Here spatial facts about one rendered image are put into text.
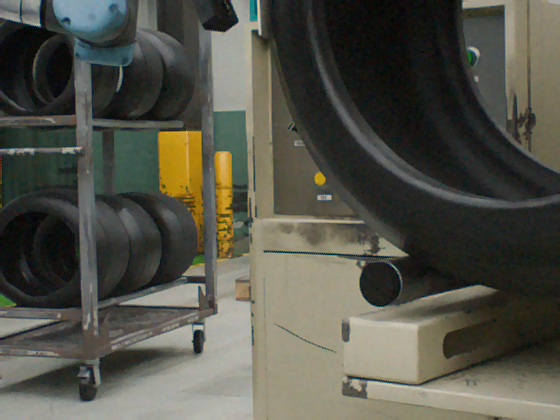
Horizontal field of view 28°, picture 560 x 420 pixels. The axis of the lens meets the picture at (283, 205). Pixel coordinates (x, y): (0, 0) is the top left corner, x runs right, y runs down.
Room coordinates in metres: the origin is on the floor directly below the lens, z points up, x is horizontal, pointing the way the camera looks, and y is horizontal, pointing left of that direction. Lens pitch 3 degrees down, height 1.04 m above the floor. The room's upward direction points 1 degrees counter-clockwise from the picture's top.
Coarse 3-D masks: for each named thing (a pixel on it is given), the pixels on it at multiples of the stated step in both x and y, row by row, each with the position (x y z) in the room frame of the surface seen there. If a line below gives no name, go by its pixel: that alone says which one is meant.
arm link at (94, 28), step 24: (0, 0) 1.29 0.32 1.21; (24, 0) 1.29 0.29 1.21; (48, 0) 1.29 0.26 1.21; (72, 0) 1.27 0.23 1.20; (96, 0) 1.27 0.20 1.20; (120, 0) 1.29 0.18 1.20; (48, 24) 1.31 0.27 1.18; (72, 24) 1.27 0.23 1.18; (96, 24) 1.27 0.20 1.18; (120, 24) 1.32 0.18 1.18
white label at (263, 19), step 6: (258, 0) 1.16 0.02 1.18; (264, 0) 1.18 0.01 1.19; (258, 6) 1.16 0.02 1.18; (264, 6) 1.18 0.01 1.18; (258, 12) 1.16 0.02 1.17; (264, 12) 1.18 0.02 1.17; (258, 18) 1.16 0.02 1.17; (264, 18) 1.18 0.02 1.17; (264, 24) 1.18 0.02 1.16; (264, 30) 1.18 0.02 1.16; (264, 36) 1.18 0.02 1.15
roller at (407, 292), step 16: (368, 272) 1.09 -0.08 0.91; (384, 272) 1.08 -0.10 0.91; (400, 272) 1.09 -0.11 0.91; (416, 272) 1.11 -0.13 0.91; (432, 272) 1.13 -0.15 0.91; (368, 288) 1.09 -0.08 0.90; (384, 288) 1.08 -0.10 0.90; (400, 288) 1.08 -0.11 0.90; (416, 288) 1.11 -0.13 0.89; (432, 288) 1.13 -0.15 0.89; (448, 288) 1.17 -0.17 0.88; (384, 304) 1.09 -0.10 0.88
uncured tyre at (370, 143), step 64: (320, 0) 1.14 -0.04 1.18; (384, 0) 1.36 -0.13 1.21; (448, 0) 1.35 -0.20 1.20; (320, 64) 1.11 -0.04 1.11; (384, 64) 1.35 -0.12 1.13; (448, 64) 1.35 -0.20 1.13; (320, 128) 1.12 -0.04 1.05; (384, 128) 1.30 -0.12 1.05; (448, 128) 1.35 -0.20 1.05; (384, 192) 1.07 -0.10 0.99; (448, 192) 1.03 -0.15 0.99; (512, 192) 1.30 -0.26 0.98; (448, 256) 1.05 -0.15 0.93; (512, 256) 1.00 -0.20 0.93
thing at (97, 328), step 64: (0, 64) 5.01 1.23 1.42; (64, 64) 5.49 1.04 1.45; (192, 64) 5.64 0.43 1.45; (64, 128) 4.85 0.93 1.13; (128, 128) 5.56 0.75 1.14; (64, 192) 4.81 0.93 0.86; (128, 192) 5.59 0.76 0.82; (0, 256) 5.01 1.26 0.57; (64, 256) 5.46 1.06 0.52; (128, 256) 4.88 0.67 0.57; (192, 256) 5.60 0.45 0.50; (64, 320) 5.46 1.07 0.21; (128, 320) 5.47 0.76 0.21; (192, 320) 5.49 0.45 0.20
